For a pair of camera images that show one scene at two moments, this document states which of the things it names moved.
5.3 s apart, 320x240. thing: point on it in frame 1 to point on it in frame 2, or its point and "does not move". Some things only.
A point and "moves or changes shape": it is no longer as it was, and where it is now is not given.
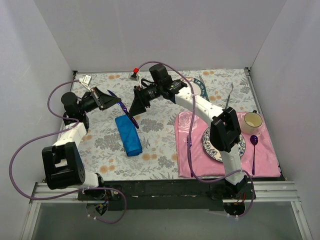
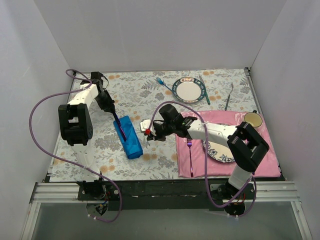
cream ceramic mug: [252, 122] does not move
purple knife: [132, 118] to [122, 131]
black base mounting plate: [167, 195] does not move
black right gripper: [139, 97] to [155, 131]
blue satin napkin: [130, 139] moves or changes shape
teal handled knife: [204, 89] does not move
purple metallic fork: [189, 144] does not move
